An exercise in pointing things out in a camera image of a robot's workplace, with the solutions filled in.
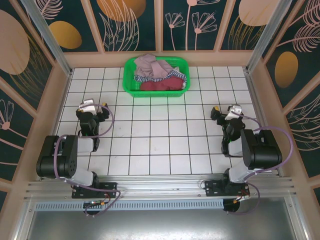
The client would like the blue white striped tank top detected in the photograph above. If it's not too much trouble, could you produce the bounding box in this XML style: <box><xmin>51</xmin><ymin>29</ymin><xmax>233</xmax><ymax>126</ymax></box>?
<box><xmin>133</xmin><ymin>69</ymin><xmax>188</xmax><ymax>90</ymax></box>

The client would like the dark red tank top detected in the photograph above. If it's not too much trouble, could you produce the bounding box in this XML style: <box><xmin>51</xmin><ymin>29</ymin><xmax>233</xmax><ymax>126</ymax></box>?
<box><xmin>139</xmin><ymin>76</ymin><xmax>185</xmax><ymax>91</ymax></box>

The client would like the pale pink tank top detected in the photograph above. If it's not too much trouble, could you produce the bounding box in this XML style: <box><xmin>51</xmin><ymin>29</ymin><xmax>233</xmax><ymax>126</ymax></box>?
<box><xmin>133</xmin><ymin>53</ymin><xmax>173</xmax><ymax>79</ymax></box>

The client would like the green plastic basket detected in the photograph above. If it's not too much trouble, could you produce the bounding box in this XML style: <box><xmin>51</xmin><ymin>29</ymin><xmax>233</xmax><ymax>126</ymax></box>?
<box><xmin>121</xmin><ymin>56</ymin><xmax>191</xmax><ymax>98</ymax></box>

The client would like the shiny metal sheet panel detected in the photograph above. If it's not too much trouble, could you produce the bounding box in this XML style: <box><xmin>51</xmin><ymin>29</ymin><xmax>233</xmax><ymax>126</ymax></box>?
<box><xmin>14</xmin><ymin>197</ymin><xmax>307</xmax><ymax>240</ymax></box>

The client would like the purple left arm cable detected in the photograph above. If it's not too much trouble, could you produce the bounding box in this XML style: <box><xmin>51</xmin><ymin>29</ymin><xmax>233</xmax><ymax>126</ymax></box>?
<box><xmin>54</xmin><ymin>103</ymin><xmax>121</xmax><ymax>218</ymax></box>

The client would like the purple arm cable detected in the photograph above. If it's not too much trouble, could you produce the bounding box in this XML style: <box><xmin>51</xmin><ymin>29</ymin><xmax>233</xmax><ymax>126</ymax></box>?
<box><xmin>226</xmin><ymin>111</ymin><xmax>294</xmax><ymax>216</ymax></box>
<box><xmin>54</xmin><ymin>103</ymin><xmax>121</xmax><ymax>218</ymax></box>

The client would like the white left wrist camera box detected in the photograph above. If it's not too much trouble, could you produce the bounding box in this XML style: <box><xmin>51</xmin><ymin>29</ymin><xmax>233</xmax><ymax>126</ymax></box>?
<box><xmin>79</xmin><ymin>99</ymin><xmax>97</xmax><ymax>113</ymax></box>

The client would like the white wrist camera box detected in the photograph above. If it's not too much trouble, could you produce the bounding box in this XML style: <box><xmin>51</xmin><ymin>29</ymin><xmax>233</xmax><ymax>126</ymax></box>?
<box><xmin>225</xmin><ymin>104</ymin><xmax>244</xmax><ymax>120</ymax></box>
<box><xmin>79</xmin><ymin>99</ymin><xmax>97</xmax><ymax>113</ymax></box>

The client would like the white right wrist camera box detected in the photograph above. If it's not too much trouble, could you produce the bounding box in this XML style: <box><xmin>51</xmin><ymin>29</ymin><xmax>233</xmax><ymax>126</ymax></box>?
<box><xmin>225</xmin><ymin>104</ymin><xmax>244</xmax><ymax>120</ymax></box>

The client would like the aluminium side rail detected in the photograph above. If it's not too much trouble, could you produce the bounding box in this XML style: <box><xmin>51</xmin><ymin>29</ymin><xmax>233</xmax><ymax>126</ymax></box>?
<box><xmin>243</xmin><ymin>67</ymin><xmax>285</xmax><ymax>177</ymax></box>

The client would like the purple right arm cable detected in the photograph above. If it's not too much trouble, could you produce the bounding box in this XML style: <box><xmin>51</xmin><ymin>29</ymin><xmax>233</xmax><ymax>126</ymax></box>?
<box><xmin>226</xmin><ymin>111</ymin><xmax>294</xmax><ymax>216</ymax></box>

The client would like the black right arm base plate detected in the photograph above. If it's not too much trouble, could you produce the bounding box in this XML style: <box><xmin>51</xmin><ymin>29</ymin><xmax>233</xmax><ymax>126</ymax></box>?
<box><xmin>204</xmin><ymin>179</ymin><xmax>251</xmax><ymax>198</ymax></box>

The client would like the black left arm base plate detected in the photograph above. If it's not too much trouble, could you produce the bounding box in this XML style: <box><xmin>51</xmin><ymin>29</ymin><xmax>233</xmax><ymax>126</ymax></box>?
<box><xmin>71</xmin><ymin>181</ymin><xmax>118</xmax><ymax>200</ymax></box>

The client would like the red black power wire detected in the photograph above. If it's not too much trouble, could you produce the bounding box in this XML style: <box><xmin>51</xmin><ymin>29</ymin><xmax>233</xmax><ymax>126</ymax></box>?
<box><xmin>234</xmin><ymin>191</ymin><xmax>251</xmax><ymax>201</ymax></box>
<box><xmin>83</xmin><ymin>192</ymin><xmax>113</xmax><ymax>209</ymax></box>

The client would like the aluminium mounting rail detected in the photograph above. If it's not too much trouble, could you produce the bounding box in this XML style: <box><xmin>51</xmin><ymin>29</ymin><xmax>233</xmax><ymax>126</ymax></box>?
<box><xmin>23</xmin><ymin>174</ymin><xmax>300</xmax><ymax>201</ymax></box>

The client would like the aluminium frame post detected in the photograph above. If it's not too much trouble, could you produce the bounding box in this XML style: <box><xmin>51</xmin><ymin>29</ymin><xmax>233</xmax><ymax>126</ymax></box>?
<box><xmin>19</xmin><ymin>0</ymin><xmax>73</xmax><ymax>77</ymax></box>
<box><xmin>244</xmin><ymin>0</ymin><xmax>297</xmax><ymax>73</ymax></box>

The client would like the grey slotted cable duct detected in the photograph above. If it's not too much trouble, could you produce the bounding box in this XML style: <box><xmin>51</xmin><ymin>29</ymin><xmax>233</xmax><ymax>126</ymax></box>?
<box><xmin>34</xmin><ymin>199</ymin><xmax>225</xmax><ymax>211</ymax></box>

